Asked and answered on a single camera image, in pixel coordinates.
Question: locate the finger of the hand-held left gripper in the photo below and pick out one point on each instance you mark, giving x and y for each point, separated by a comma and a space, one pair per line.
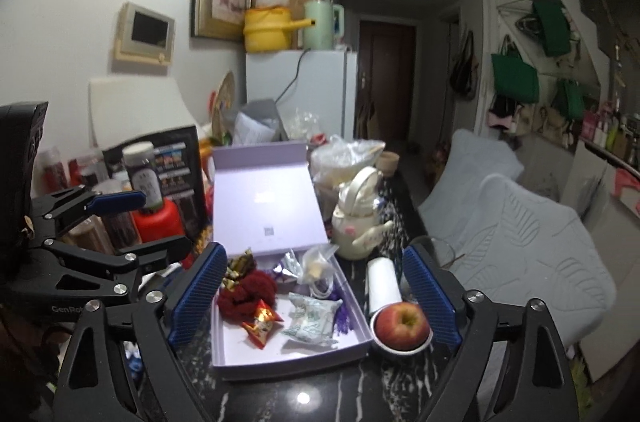
150, 252
117, 201

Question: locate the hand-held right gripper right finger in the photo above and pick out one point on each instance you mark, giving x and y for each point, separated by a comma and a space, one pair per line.
432, 297

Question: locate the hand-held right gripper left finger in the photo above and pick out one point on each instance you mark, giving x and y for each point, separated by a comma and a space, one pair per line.
197, 297

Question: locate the red fluffy scrunchie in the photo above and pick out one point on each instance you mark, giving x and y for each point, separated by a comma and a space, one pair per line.
245, 294

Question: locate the gold brown snack packet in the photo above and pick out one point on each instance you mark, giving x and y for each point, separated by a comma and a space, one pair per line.
239, 267

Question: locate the red snack packet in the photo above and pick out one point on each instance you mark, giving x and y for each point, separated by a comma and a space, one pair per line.
261, 322

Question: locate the purple tassel charm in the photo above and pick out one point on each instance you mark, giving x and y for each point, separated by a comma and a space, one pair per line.
342, 322

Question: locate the silver purple snack packet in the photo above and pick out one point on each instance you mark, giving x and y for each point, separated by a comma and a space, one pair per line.
287, 269

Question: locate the white green snack packet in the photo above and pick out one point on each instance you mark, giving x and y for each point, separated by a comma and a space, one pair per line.
312, 319

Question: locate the purple gift box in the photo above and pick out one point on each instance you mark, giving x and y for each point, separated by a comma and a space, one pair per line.
265, 197

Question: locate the red plastic container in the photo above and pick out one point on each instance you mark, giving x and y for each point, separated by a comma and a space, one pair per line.
160, 222

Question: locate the dark juice bottle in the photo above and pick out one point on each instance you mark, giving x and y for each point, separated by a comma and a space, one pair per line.
142, 177

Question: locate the glass jar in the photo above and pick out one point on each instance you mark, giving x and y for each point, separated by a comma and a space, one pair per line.
52, 169

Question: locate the red apple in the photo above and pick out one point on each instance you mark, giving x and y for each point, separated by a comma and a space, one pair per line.
402, 324

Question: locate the white rolled towel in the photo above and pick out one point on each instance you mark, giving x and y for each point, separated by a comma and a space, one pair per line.
384, 284

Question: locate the small round bowl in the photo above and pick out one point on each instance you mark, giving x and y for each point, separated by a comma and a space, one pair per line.
400, 351

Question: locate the black snack pouch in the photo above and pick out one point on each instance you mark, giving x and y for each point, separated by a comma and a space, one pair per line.
180, 172

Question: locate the cream bottle with plush charm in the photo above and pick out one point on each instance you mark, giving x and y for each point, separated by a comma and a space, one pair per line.
357, 222

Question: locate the paper cup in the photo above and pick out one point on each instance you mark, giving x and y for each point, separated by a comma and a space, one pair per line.
387, 163

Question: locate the woven rattan fan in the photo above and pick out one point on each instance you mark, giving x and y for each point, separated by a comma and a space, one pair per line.
226, 100

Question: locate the clear plastic food bag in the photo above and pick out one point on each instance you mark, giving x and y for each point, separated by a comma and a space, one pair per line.
345, 160

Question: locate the white cabinet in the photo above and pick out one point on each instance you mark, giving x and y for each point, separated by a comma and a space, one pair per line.
595, 182

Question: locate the crinkled clear bag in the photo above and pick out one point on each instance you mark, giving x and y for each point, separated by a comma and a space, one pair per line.
305, 125

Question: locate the pink cloth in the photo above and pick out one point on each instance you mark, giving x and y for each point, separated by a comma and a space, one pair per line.
627, 192

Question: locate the brown door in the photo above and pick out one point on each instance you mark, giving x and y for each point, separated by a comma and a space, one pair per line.
385, 77

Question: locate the yellow pot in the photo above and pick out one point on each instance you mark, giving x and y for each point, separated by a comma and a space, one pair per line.
267, 32

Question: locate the dark hanging handbag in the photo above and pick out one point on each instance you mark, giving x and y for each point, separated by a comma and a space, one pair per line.
464, 67

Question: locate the white fridge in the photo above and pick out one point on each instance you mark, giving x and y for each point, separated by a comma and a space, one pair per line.
320, 87

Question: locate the wide green tote bag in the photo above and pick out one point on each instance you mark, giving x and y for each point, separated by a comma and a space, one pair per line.
515, 80

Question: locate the row of bottles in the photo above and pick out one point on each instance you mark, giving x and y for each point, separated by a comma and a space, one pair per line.
610, 135

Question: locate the small green tote bag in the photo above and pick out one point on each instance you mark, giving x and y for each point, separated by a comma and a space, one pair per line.
572, 100

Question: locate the green electric kettle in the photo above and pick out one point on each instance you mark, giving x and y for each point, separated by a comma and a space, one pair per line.
320, 25

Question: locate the tall green tote bag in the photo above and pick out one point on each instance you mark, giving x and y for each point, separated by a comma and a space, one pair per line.
550, 27

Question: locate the wall intercom panel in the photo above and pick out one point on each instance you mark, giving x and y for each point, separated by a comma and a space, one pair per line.
145, 30

